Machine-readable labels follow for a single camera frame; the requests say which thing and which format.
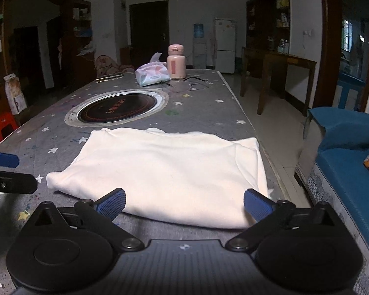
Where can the dark wooden door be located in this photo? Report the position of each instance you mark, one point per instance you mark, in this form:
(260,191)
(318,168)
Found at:
(149,33)

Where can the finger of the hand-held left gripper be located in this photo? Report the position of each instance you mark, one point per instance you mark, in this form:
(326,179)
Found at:
(3,158)
(13,182)

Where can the grey star-print tablecloth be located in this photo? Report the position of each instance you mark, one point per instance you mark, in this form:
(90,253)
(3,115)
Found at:
(203,113)

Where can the cream sweatshirt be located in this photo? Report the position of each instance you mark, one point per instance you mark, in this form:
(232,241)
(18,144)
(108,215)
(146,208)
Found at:
(172,172)

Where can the dark wood bookcase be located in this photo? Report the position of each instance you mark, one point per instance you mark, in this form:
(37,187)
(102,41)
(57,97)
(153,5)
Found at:
(78,40)

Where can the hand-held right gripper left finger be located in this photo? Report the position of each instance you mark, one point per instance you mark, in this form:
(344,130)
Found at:
(110,204)

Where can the patterned kids sofa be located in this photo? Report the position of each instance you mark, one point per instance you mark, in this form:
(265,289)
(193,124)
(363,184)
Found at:
(110,64)

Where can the small blue table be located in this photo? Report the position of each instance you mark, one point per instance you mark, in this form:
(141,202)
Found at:
(352,89)

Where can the red plastic stool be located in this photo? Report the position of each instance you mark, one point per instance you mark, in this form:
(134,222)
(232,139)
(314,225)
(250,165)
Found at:
(4,126)

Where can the round built-in induction cooktop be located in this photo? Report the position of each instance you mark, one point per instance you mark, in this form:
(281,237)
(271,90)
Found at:
(116,107)

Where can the blue sofa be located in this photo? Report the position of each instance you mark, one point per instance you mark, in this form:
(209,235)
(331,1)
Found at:
(341,166)

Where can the pink bottle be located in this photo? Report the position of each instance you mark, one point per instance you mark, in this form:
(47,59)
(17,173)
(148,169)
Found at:
(176,63)

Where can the glass jar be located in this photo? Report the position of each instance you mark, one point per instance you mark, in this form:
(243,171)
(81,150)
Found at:
(283,46)

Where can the white refrigerator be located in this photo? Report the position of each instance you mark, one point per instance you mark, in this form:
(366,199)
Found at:
(225,46)

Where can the dark wooden side desk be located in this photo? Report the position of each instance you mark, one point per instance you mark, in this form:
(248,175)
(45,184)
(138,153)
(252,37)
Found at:
(290,60)

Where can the water dispenser with blue bottle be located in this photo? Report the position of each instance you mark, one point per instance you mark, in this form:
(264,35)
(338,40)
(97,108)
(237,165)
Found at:
(199,47)

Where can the white wall socket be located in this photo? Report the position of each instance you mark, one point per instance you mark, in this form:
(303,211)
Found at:
(307,32)

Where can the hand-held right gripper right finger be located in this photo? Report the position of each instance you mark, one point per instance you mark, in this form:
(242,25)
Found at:
(258,205)

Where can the white paper bag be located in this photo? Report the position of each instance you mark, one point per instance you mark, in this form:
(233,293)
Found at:
(15,93)

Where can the dark wood display cabinet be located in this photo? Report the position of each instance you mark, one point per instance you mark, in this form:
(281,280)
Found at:
(266,21)

